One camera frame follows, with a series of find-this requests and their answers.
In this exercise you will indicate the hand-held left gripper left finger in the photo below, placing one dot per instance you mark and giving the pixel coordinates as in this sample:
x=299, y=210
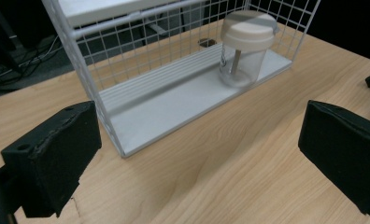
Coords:
x=54, y=155

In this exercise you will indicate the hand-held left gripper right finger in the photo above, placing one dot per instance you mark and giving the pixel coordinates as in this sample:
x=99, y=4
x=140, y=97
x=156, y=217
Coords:
x=345, y=155

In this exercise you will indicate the clear jar with white lid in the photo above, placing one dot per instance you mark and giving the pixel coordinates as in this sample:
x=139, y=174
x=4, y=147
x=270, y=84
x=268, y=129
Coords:
x=247, y=34

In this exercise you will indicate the black equipment stand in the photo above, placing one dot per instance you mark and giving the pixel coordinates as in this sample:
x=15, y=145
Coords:
x=2, y=31

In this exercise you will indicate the dark table grommet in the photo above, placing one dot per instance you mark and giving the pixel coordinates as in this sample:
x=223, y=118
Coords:
x=207, y=42

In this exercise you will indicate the white metal desk frame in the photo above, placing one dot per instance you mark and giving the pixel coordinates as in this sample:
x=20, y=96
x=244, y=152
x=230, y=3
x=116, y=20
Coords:
x=161, y=26

